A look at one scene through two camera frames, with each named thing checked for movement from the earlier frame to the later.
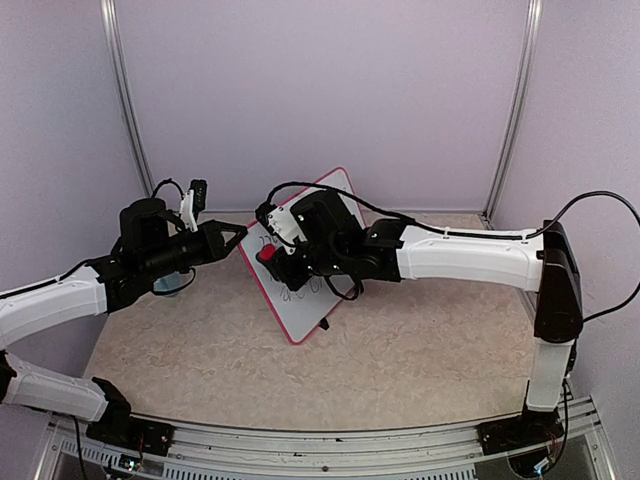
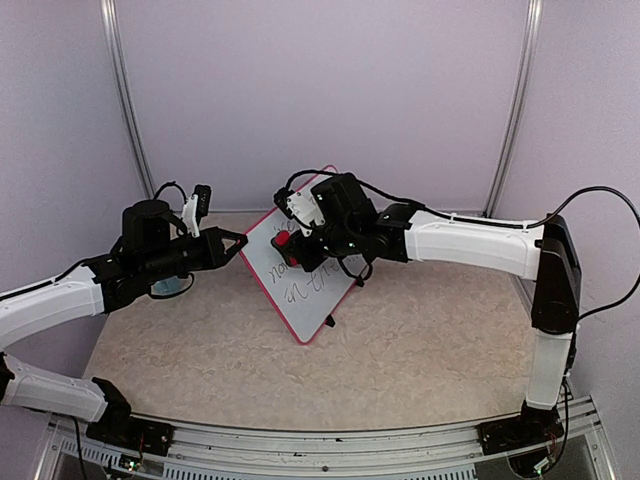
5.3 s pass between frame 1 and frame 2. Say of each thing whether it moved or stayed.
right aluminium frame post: stayed
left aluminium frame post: stayed
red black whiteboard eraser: moved
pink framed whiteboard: moved
